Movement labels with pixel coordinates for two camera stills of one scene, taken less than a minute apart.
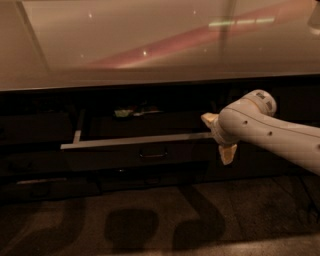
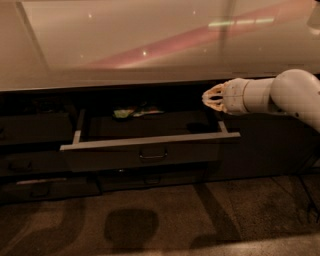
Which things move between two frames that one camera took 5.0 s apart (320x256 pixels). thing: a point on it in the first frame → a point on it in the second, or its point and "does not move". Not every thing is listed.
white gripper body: x=217 y=132 → x=236 y=96
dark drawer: x=33 y=162 does not move
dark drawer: x=48 y=189 does not move
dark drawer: x=143 y=180 does not move
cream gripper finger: x=210 y=119 → x=215 y=91
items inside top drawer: x=126 y=112 does not move
